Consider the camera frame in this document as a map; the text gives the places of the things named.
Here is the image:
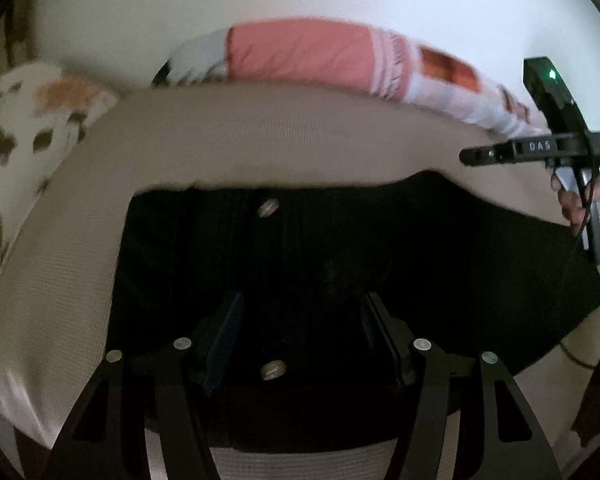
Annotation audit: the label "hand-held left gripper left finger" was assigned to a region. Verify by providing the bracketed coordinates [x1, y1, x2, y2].
[52, 291, 246, 480]

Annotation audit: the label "person's right hand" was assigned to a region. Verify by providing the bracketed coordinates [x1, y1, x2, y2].
[551, 170, 600, 242]

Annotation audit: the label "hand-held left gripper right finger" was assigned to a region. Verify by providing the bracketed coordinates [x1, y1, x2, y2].
[361, 292, 564, 480]

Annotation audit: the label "black pants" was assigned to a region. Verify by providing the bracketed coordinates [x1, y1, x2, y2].
[107, 170, 600, 457]

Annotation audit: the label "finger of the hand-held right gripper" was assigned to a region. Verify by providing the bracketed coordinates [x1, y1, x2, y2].
[458, 139, 519, 167]

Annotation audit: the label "beige mattress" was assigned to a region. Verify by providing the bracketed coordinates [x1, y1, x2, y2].
[0, 82, 600, 480]

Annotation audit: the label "white floral pillow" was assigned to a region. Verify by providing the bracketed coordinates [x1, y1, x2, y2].
[0, 62, 119, 311]

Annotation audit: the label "pink plaid pillow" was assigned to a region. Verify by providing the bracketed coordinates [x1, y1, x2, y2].
[152, 17, 557, 142]

